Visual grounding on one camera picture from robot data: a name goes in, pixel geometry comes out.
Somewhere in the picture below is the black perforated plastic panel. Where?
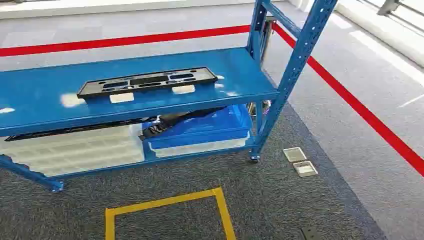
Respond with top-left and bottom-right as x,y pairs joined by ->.
76,66 -> 219,100

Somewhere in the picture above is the blue plastic crate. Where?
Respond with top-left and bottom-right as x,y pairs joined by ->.
142,104 -> 255,159

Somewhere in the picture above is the long black plastic part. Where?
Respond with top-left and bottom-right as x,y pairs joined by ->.
4,106 -> 228,143

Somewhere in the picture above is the white foam block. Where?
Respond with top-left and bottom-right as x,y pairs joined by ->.
171,84 -> 196,95
109,92 -> 135,104

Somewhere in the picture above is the silver floor socket plate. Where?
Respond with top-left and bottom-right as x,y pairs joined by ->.
292,160 -> 319,178
283,147 -> 308,163

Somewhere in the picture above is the red floor tape strip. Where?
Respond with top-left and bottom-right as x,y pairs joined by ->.
271,22 -> 424,178
0,24 -> 251,58

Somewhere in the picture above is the white ribbed plastic tray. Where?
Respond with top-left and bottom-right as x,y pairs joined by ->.
0,124 -> 147,177

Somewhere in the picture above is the yellow floor tape square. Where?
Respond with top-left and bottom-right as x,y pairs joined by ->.
104,187 -> 237,240

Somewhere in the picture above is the dark floor plate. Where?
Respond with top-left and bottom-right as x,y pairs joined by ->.
299,226 -> 324,240

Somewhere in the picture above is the blue metal shelf rack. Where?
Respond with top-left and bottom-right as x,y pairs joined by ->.
0,0 -> 339,194

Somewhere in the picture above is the grey railing post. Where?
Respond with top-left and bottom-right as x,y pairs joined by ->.
376,0 -> 402,17

